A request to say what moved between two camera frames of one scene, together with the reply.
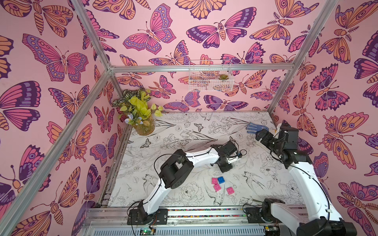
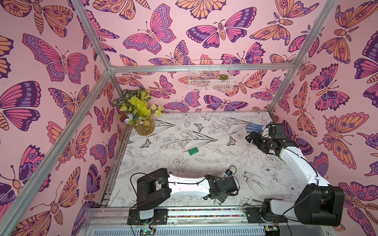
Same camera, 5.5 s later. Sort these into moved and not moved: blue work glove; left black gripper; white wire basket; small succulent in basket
Moved: left black gripper
Not moved: blue work glove; white wire basket; small succulent in basket
